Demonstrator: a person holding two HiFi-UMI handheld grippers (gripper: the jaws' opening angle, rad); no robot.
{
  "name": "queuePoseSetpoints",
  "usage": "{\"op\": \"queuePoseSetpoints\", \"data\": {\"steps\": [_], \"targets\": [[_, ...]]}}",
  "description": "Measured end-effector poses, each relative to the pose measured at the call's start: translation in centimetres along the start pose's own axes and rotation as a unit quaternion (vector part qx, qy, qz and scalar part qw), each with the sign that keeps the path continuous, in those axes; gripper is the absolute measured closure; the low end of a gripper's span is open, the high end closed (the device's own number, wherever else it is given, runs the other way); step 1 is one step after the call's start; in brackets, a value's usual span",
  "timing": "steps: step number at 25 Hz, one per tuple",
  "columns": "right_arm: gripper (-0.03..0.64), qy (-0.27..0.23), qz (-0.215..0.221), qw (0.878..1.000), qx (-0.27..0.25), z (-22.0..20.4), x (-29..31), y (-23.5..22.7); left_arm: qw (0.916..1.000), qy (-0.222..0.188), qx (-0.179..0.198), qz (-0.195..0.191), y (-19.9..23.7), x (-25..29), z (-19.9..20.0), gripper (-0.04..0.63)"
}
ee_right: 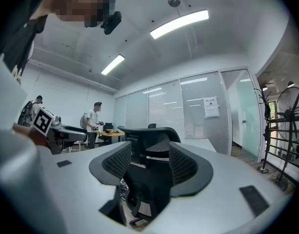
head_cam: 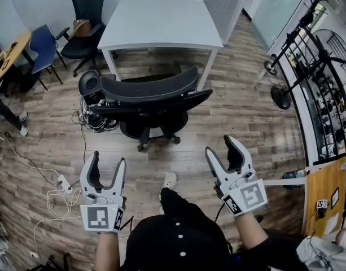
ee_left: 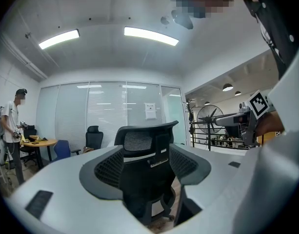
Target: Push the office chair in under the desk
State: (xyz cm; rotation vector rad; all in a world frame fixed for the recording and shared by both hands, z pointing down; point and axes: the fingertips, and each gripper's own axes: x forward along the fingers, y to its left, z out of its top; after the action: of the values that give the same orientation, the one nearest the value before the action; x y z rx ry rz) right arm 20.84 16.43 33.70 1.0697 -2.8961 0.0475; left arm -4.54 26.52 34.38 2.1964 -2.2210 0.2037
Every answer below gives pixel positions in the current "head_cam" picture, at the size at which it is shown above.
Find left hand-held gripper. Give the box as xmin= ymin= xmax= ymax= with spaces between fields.
xmin=80 ymin=150 xmax=126 ymax=233

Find person's black shirt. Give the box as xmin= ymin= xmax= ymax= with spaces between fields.
xmin=120 ymin=210 xmax=309 ymax=271

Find white square table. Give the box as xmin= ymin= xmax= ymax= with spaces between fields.
xmin=97 ymin=0 xmax=224 ymax=93

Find person's left forearm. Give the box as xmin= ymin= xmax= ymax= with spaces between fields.
xmin=95 ymin=230 xmax=121 ymax=271

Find white power strip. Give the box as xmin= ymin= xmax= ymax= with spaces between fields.
xmin=56 ymin=174 xmax=73 ymax=195

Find blue plastic chair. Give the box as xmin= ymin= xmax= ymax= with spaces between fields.
xmin=28 ymin=24 xmax=68 ymax=91

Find patterned cube device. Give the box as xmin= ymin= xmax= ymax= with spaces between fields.
xmin=316 ymin=199 xmax=329 ymax=218

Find black floor cable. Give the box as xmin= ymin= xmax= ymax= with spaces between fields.
xmin=68 ymin=110 xmax=88 ymax=187

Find black metal railing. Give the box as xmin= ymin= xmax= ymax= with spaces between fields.
xmin=270 ymin=24 xmax=346 ymax=166

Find black high-back office chair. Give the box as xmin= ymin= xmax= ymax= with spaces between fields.
xmin=55 ymin=0 xmax=107 ymax=77

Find teal waste bin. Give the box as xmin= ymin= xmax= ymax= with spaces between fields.
xmin=282 ymin=169 xmax=306 ymax=180

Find white looped cable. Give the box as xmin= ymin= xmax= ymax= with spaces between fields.
xmin=34 ymin=186 xmax=83 ymax=261

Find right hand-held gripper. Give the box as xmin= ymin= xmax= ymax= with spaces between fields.
xmin=204 ymin=135 xmax=269 ymax=217

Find round wooden table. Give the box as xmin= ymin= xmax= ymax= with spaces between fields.
xmin=0 ymin=31 xmax=32 ymax=91

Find person's right forearm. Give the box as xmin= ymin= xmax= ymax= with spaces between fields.
xmin=234 ymin=212 xmax=269 ymax=251

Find black open equipment case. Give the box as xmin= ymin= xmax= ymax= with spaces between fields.
xmin=78 ymin=69 xmax=120 ymax=132

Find person's black trousers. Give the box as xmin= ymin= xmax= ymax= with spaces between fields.
xmin=160 ymin=187 xmax=199 ymax=222

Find wooden desk white legs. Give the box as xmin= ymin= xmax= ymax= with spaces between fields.
xmin=262 ymin=155 xmax=346 ymax=239

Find person's white shoe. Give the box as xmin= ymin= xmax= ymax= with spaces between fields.
xmin=160 ymin=172 xmax=178 ymax=197

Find brown bag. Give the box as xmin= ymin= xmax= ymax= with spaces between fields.
xmin=69 ymin=19 xmax=91 ymax=38

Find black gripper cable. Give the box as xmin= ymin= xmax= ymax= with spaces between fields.
xmin=214 ymin=203 xmax=227 ymax=222
xmin=120 ymin=216 xmax=134 ymax=233

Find black framed sign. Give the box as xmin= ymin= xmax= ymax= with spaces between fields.
xmin=330 ymin=187 xmax=340 ymax=208

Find black mesh office chair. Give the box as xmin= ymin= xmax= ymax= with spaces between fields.
xmin=89 ymin=65 xmax=213 ymax=152

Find black pedestal fan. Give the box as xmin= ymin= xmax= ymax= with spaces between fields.
xmin=270 ymin=28 xmax=346 ymax=110

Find tangled cable bundle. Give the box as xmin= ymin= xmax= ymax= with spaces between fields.
xmin=72 ymin=103 xmax=120 ymax=133

